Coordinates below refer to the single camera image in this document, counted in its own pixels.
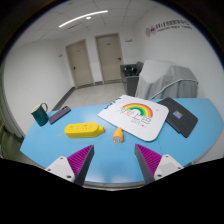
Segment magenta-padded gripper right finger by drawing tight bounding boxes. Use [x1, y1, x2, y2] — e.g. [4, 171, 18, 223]
[134, 143, 184, 185]

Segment long ceiling light strip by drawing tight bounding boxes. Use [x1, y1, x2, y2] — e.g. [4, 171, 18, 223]
[58, 9, 109, 29]

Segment beige door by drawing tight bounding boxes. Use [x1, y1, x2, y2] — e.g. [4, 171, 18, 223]
[94, 32, 124, 84]
[64, 39, 95, 89]

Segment white bent tube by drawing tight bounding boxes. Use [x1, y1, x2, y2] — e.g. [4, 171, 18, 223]
[148, 78, 199, 100]

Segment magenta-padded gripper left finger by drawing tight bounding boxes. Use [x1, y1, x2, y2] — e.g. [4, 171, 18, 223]
[44, 144, 95, 187]

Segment white rainbow-printed mouse pad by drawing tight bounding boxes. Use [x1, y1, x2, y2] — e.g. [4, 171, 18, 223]
[97, 94, 170, 142]

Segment purple smartphone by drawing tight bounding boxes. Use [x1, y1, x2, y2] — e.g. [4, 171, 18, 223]
[48, 105, 72, 125]

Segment grey sofa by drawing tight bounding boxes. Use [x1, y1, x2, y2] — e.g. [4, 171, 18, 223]
[119, 61, 145, 98]

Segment wall logo sign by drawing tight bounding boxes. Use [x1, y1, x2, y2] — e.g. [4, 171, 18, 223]
[145, 20, 194, 38]

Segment teal mug with gold handle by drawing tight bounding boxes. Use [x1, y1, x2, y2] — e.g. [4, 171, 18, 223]
[30, 102, 50, 127]

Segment yellow power strip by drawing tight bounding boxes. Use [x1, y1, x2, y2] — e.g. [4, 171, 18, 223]
[64, 121, 106, 139]

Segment grey cloth-covered furniture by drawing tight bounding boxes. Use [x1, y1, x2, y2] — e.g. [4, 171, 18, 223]
[134, 59, 199, 100]

